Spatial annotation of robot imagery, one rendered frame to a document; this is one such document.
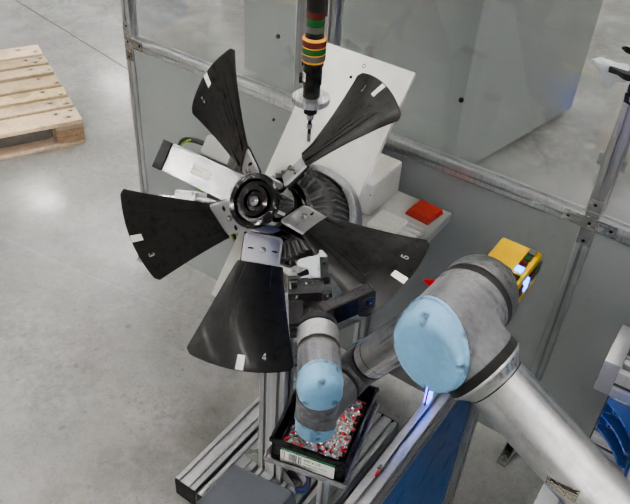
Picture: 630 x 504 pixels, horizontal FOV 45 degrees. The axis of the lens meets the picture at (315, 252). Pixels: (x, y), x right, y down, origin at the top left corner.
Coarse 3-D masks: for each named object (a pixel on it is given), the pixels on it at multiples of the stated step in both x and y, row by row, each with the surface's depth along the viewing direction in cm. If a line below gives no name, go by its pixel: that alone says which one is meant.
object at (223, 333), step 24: (240, 264) 159; (264, 264) 161; (240, 288) 159; (264, 288) 161; (216, 312) 159; (240, 312) 159; (264, 312) 161; (216, 336) 159; (240, 336) 159; (264, 336) 160; (288, 336) 162; (216, 360) 159; (288, 360) 161
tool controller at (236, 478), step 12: (240, 468) 105; (228, 480) 104; (240, 480) 103; (252, 480) 103; (264, 480) 102; (216, 492) 102; (228, 492) 102; (240, 492) 101; (252, 492) 101; (264, 492) 101; (276, 492) 100; (288, 492) 100
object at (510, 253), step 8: (504, 240) 176; (496, 248) 173; (504, 248) 174; (512, 248) 174; (520, 248) 174; (528, 248) 174; (496, 256) 171; (504, 256) 171; (512, 256) 171; (520, 256) 172; (536, 256) 172; (512, 264) 169; (528, 264) 169; (536, 264) 171; (512, 272) 167; (528, 272) 168; (520, 280) 165; (528, 288) 175; (520, 296) 171
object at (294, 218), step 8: (304, 208) 161; (288, 216) 158; (296, 216) 158; (312, 216) 160; (320, 216) 160; (288, 224) 156; (296, 224) 157; (304, 224) 157; (312, 224) 157; (304, 232) 154
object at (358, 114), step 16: (368, 80) 160; (352, 96) 162; (368, 96) 157; (384, 96) 153; (336, 112) 164; (352, 112) 157; (368, 112) 153; (384, 112) 150; (400, 112) 148; (336, 128) 157; (352, 128) 153; (368, 128) 150; (320, 144) 158; (336, 144) 153; (304, 160) 158
